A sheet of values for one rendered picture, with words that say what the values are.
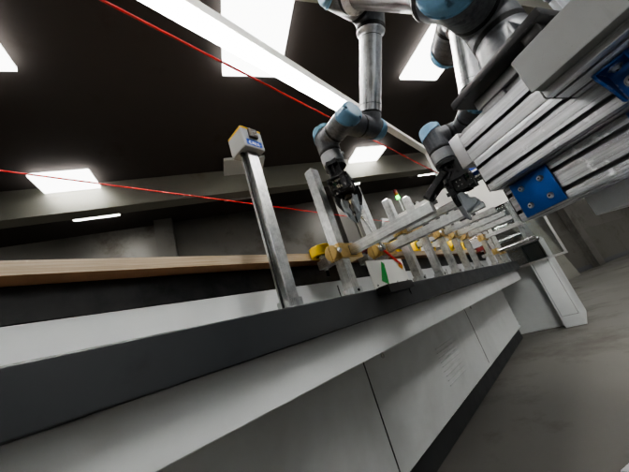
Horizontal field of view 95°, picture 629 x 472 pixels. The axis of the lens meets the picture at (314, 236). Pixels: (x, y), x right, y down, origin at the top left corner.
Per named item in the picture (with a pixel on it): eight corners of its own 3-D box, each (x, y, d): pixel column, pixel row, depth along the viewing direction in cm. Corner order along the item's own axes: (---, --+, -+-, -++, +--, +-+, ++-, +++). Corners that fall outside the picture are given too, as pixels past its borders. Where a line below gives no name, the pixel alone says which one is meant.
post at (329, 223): (363, 299, 88) (316, 168, 103) (357, 301, 85) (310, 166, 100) (355, 302, 90) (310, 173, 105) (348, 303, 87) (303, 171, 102)
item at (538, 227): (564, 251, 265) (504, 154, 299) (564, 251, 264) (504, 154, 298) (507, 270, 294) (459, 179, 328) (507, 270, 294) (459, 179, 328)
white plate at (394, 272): (411, 282, 112) (401, 258, 115) (376, 289, 93) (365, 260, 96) (410, 282, 113) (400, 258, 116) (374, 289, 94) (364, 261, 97)
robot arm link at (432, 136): (442, 115, 100) (418, 125, 100) (457, 140, 96) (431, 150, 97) (437, 129, 107) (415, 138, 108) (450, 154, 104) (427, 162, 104)
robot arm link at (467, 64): (478, -24, 95) (505, 99, 82) (467, 9, 106) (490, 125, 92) (441, -18, 97) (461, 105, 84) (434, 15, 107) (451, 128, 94)
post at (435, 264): (447, 278, 143) (408, 195, 158) (445, 279, 140) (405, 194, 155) (441, 281, 145) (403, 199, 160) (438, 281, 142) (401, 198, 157)
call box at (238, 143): (266, 153, 83) (259, 131, 86) (245, 146, 78) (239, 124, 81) (253, 167, 88) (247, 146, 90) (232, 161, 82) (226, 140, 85)
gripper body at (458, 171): (474, 183, 89) (457, 151, 93) (447, 197, 94) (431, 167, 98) (480, 186, 95) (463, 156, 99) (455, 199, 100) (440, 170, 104)
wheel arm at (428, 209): (439, 214, 77) (432, 200, 79) (434, 213, 75) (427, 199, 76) (326, 272, 104) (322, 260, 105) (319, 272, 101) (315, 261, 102)
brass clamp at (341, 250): (364, 256, 97) (359, 242, 98) (340, 257, 87) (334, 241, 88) (351, 262, 100) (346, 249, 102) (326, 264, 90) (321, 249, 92)
